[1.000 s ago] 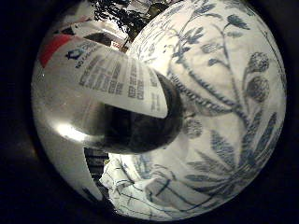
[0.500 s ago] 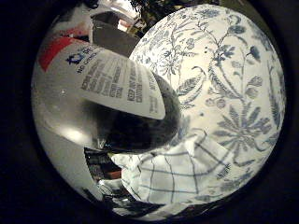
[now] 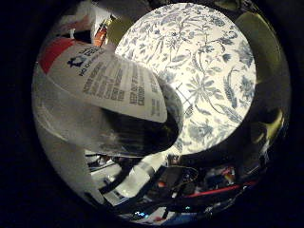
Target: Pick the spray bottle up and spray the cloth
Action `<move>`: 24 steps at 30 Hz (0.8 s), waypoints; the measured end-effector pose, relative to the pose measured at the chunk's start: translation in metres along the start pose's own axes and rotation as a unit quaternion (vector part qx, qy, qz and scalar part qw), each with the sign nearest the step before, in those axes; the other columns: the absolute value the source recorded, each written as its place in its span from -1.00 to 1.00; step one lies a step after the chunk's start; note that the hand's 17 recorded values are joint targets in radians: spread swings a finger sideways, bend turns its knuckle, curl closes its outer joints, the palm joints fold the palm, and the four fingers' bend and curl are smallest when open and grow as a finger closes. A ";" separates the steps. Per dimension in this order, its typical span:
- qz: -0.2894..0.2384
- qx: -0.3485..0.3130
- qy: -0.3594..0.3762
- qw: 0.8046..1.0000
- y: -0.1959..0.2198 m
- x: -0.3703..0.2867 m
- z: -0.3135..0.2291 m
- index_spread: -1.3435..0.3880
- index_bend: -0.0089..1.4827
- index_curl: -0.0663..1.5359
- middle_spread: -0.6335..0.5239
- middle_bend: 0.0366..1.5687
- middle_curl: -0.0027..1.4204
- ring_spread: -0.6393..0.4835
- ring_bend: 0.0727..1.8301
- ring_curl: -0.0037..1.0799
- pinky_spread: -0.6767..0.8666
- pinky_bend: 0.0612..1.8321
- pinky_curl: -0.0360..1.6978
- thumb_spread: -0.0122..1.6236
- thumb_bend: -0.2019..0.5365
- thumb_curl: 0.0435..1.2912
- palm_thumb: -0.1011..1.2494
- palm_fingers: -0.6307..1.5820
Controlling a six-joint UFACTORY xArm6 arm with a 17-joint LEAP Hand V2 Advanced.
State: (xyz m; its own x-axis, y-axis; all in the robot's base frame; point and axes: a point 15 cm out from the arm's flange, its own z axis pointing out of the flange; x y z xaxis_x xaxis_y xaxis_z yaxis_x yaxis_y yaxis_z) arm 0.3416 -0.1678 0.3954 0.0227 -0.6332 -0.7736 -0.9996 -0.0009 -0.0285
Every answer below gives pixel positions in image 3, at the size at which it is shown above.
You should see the clear spray bottle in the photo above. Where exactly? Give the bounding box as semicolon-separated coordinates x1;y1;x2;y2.
31;37;185;159

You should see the white cloth, black grid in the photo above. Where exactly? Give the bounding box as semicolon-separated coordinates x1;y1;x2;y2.
175;81;197;109

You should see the blue floral white tablecloth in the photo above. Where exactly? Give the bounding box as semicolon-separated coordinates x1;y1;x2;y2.
113;2;258;157

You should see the red cable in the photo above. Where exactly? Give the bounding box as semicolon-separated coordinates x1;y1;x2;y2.
182;180;258;200

